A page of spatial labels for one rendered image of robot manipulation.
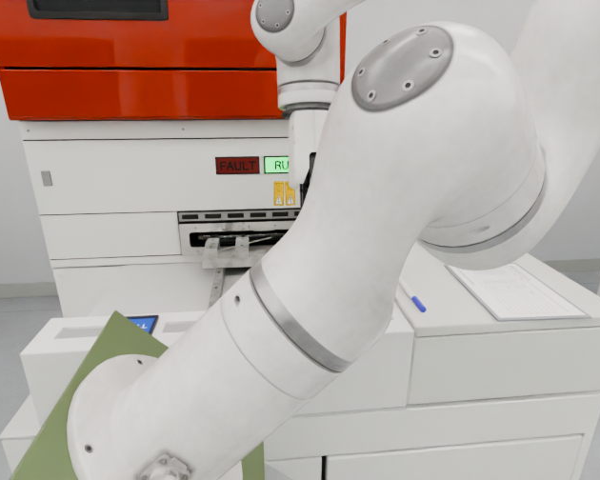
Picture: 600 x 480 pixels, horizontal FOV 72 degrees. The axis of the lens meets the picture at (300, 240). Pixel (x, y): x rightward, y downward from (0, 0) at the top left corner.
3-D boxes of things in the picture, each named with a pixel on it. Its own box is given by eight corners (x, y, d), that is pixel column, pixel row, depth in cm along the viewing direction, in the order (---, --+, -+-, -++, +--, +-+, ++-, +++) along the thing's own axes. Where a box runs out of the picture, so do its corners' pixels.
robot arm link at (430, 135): (367, 384, 37) (590, 194, 33) (219, 330, 23) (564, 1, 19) (308, 290, 45) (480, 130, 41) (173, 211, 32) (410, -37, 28)
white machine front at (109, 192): (54, 265, 118) (22, 120, 105) (334, 253, 126) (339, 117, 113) (50, 269, 116) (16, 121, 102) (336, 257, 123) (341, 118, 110)
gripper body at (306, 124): (279, 111, 60) (281, 189, 62) (283, 97, 50) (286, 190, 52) (330, 110, 61) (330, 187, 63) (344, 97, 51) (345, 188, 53)
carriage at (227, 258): (206, 257, 115) (205, 248, 114) (334, 252, 119) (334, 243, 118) (202, 269, 108) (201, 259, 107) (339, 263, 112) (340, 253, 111)
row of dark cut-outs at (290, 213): (179, 220, 116) (178, 212, 115) (333, 216, 120) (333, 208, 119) (179, 221, 115) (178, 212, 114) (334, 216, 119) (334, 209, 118)
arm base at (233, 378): (222, 599, 33) (398, 460, 29) (15, 467, 28) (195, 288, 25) (244, 428, 51) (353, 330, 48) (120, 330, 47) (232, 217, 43)
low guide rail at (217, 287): (219, 265, 118) (218, 254, 117) (226, 264, 119) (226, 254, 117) (196, 379, 72) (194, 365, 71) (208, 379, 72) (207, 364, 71)
